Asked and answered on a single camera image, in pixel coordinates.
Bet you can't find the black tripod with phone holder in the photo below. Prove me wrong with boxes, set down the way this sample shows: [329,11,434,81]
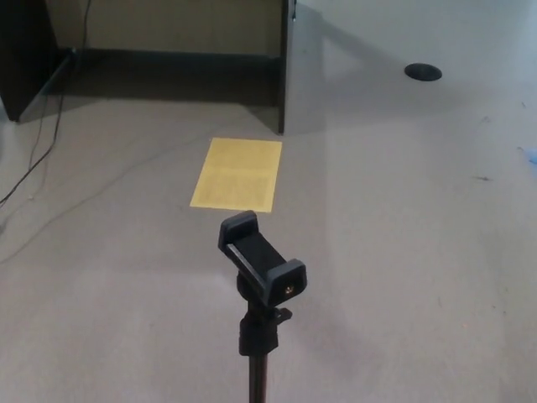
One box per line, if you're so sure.
[216,209,307,403]

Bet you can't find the yellow paper sheet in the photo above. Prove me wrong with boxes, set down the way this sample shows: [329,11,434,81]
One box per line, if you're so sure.
[188,137,284,213]

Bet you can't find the black round floor grommet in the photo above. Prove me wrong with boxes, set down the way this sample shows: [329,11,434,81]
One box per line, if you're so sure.
[404,62,443,81]

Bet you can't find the dark wood desk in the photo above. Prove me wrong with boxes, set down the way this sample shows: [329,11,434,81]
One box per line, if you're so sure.
[0,0,327,136]

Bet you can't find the thin grey floor cable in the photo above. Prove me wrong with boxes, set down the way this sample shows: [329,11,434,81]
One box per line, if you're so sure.
[0,134,213,262]

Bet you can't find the black power cable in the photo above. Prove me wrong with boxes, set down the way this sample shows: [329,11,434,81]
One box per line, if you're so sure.
[0,0,94,205]

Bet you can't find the thin dark cable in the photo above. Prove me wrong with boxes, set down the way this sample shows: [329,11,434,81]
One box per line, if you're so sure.
[27,109,48,186]

